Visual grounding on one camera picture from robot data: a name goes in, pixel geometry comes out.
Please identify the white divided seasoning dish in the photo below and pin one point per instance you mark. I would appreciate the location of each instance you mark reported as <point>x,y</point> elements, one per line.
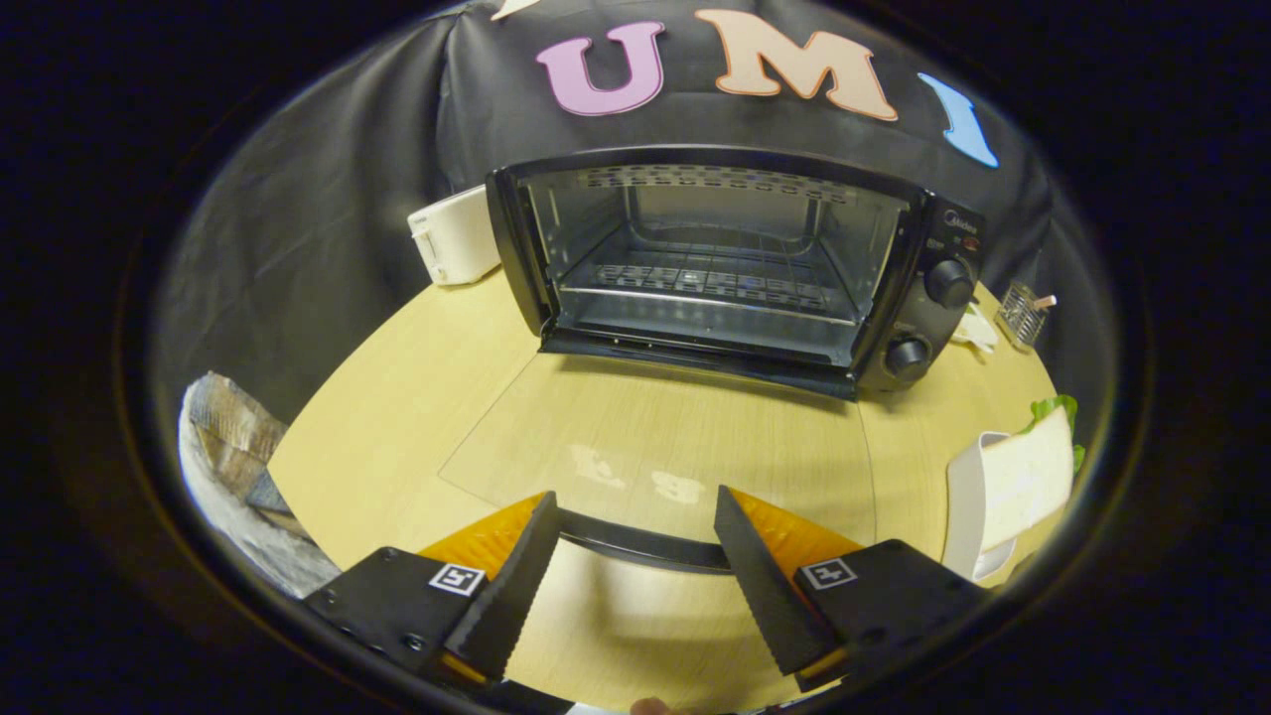
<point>978,333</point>

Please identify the lettuce sandwich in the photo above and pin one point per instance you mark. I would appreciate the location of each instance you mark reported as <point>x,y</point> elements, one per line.
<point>1028,482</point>

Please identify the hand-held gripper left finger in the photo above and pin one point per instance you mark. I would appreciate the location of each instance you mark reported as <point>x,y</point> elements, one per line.
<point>511,596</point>

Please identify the white plastic sandwich rack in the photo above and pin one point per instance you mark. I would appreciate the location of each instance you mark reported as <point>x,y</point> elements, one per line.
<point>961,516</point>

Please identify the white plastic box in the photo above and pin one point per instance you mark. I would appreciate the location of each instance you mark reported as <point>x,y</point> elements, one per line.
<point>459,236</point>

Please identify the black toaster oven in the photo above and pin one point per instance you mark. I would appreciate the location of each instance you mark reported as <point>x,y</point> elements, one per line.
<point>933,328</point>

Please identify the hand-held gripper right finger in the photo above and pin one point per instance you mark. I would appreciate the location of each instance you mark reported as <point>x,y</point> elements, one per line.
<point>760,596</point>

